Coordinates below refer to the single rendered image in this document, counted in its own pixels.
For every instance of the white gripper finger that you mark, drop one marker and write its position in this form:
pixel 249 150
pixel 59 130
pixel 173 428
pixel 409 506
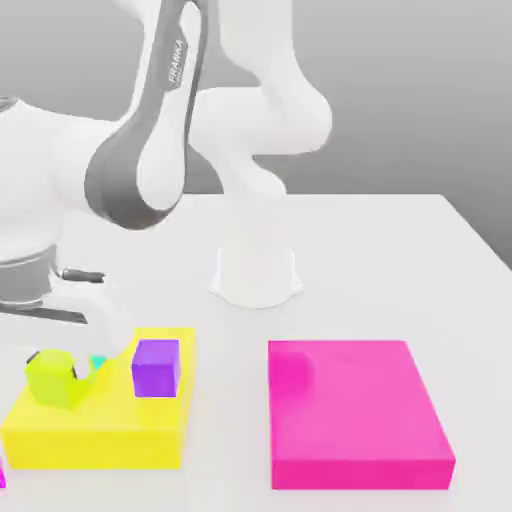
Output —
pixel 32 356
pixel 84 366

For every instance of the large yellow box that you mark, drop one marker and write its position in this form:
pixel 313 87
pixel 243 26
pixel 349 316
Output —
pixel 112 424

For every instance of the small purple cube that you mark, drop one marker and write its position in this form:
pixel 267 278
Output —
pixel 155 370

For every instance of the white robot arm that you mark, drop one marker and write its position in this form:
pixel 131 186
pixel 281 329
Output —
pixel 248 132

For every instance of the large pink box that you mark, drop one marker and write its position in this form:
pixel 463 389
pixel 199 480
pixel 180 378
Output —
pixel 356 408

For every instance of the small magenta cube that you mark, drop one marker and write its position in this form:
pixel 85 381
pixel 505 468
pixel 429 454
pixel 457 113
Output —
pixel 2 474

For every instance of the small lime cube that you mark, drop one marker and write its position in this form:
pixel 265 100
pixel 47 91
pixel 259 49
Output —
pixel 52 380

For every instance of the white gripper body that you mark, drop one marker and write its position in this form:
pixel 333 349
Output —
pixel 102 328

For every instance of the small cyan cube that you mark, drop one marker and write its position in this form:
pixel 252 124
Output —
pixel 98 361

